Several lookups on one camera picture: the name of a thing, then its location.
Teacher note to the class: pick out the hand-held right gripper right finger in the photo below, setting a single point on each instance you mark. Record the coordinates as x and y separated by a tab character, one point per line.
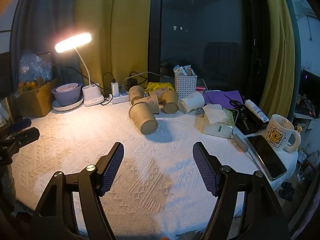
205	170

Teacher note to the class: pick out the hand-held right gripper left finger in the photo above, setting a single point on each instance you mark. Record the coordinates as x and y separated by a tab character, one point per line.
112	170

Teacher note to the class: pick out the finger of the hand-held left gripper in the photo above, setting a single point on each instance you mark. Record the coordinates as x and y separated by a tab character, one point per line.
26	135
18	125

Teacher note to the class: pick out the brown paper cup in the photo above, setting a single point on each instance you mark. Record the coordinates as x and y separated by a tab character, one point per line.
151	102
145	120
136	93
170	101

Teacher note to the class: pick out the white paper cup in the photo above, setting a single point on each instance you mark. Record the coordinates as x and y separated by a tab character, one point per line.
192	102

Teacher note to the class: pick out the cardboard box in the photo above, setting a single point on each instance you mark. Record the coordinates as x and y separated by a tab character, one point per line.
37	102

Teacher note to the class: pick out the white wipes pack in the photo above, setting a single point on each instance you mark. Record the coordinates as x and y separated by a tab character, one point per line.
217	131

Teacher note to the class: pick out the white woven tablecloth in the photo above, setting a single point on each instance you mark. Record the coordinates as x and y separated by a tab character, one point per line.
100	130

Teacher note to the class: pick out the purple bowl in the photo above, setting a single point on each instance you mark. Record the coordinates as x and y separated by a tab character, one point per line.
66	97

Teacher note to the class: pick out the white plate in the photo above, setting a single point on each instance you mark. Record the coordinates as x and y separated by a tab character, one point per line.
75	106

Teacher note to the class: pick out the soft tissue pack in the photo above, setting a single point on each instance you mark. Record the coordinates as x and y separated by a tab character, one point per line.
213	113

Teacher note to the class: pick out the plastic bag of oranges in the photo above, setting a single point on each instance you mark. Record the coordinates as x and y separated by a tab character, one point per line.
32	67

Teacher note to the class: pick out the black smartphone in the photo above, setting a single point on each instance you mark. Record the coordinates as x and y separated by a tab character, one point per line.
266	156

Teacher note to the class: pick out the black wallet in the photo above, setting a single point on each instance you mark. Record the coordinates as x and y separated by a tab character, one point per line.
250	125

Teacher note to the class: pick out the white power strip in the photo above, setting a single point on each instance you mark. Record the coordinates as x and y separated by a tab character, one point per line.
120	99

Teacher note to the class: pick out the purple cloth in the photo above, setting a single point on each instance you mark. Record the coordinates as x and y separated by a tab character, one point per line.
215	97

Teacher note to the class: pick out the black scissors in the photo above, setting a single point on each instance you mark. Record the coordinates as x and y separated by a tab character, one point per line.
233	101

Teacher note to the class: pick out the white desk lamp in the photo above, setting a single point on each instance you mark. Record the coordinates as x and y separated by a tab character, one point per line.
92	96

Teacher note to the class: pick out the white tube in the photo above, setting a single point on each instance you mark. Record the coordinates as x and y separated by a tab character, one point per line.
255	110

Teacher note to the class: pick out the white cartoon mug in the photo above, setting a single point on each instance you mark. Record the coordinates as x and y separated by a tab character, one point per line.
277	133

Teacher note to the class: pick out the white charger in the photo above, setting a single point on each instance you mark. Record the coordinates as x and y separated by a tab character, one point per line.
115	88

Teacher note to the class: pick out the dark slippers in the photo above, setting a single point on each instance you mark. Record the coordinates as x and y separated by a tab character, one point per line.
287	191

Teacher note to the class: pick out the white plastic basket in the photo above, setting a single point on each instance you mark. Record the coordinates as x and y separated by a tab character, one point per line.
185	86

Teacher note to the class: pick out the black charger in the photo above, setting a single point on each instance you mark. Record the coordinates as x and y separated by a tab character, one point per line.
131	83

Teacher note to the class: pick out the yellow snack packet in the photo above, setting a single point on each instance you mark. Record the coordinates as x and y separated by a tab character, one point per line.
157	87

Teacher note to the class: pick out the bunch of sachets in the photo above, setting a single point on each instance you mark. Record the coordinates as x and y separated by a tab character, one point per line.
183	70

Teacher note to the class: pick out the grey curtain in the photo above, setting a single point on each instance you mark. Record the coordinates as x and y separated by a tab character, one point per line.
42	17

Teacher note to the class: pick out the yellow curtain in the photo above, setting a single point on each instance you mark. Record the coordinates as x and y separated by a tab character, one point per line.
112	30
277	55

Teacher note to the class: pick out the black window frame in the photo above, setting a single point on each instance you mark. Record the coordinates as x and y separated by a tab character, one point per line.
155	30

